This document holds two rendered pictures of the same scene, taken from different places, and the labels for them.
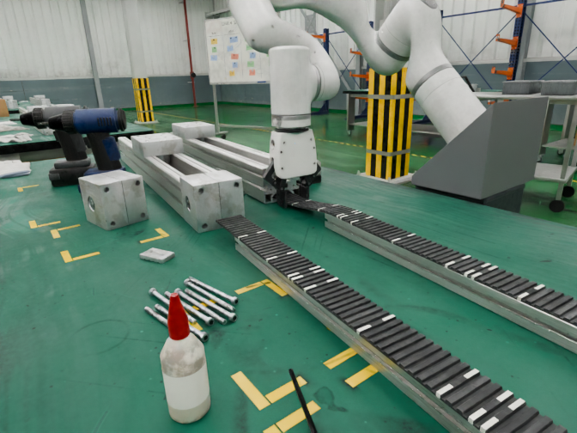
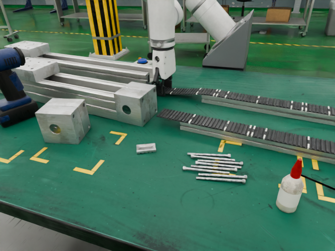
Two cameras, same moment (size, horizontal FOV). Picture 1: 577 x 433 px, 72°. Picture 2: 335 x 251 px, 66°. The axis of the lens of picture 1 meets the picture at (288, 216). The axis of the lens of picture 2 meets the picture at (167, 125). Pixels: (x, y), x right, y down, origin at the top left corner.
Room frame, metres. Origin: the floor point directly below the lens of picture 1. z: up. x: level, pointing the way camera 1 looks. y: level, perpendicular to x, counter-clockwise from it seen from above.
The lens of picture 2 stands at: (0.12, 0.47, 1.19)
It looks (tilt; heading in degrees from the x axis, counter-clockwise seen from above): 32 degrees down; 327
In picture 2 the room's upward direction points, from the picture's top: 2 degrees counter-clockwise
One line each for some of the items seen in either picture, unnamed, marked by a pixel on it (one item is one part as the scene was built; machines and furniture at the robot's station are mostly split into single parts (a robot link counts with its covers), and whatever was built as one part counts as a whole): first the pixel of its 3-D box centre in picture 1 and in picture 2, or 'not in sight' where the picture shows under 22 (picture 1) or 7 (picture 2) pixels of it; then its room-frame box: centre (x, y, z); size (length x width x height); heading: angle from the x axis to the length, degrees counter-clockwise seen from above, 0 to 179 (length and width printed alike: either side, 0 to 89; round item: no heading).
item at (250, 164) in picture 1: (220, 157); (72, 68); (1.25, 0.21, 0.82); 0.80 x 0.10 x 0.09; 30
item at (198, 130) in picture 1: (193, 133); (28, 52); (1.47, 0.34, 0.87); 0.16 x 0.11 x 0.07; 30
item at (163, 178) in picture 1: (159, 165); (36, 84); (1.16, 0.38, 0.82); 0.80 x 0.10 x 0.09; 30
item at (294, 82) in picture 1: (291, 80); (162, 16); (0.87, -0.02, 1.05); 0.09 x 0.08 x 0.13; 120
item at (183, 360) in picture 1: (182, 354); (292, 184); (0.28, 0.09, 0.84); 0.04 x 0.04 x 0.12
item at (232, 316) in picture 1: (209, 303); (220, 162); (0.45, 0.11, 0.78); 0.11 x 0.01 x 0.01; 46
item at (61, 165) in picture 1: (57, 146); not in sight; (1.14, 0.66, 0.89); 0.20 x 0.08 x 0.22; 109
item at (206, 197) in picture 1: (217, 198); (138, 101); (0.78, 0.14, 0.83); 0.12 x 0.09 x 0.10; 120
